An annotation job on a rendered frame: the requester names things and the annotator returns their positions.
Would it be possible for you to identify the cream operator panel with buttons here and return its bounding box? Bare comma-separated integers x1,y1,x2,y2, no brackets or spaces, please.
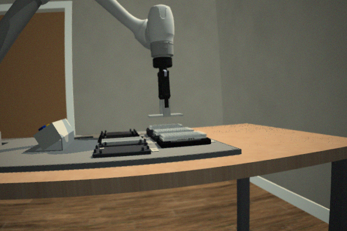
33,119,93,152

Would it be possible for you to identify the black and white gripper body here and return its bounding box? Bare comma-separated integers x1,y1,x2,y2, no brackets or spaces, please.
153,57,172,79

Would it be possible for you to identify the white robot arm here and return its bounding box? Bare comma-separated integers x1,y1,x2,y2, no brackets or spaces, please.
0,0,174,63

